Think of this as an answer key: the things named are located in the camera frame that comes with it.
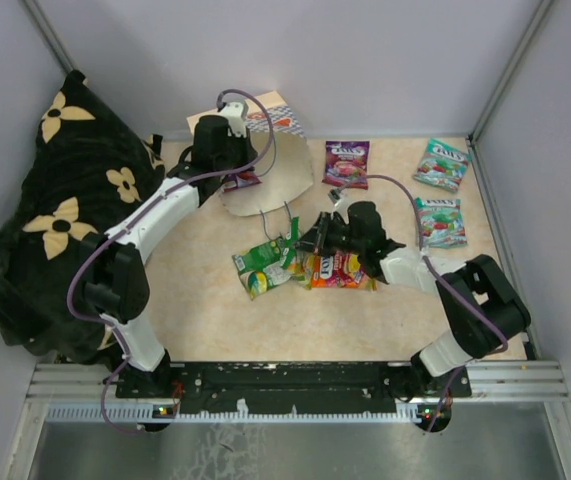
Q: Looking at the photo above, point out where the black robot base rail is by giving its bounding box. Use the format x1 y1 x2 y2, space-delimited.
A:
114 360 472 415

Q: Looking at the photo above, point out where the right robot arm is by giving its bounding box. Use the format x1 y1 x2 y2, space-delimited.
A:
296 201 531 396

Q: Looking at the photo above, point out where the teal mint cherry candy bag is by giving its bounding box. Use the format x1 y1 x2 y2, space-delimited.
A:
414 198 468 248

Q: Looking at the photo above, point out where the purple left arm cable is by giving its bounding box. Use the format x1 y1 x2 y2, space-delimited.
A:
65 88 279 434

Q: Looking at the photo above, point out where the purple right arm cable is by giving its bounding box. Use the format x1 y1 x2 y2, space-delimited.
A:
334 174 511 432

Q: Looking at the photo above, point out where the orange Fox's candy bag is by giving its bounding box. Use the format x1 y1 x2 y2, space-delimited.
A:
303 252 377 291

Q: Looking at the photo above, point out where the checkered paper bag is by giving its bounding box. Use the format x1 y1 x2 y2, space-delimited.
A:
179 90 314 217

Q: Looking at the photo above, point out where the teal Fox's mint candy bag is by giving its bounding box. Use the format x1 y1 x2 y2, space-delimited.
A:
413 139 471 193

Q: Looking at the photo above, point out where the black floral pillow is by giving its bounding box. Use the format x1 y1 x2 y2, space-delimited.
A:
0 70 166 364

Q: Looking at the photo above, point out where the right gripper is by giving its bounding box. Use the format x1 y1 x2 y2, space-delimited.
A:
290 211 364 258

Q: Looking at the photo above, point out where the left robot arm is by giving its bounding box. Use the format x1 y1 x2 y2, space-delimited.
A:
66 112 261 397

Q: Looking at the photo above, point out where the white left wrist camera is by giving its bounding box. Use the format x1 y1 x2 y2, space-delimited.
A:
217 101 248 138

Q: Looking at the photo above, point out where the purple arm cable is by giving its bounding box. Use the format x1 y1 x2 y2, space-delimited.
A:
334 174 511 432
65 88 279 434

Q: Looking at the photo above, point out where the green Fox's candy bag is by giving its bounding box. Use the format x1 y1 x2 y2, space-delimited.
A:
232 237 291 300

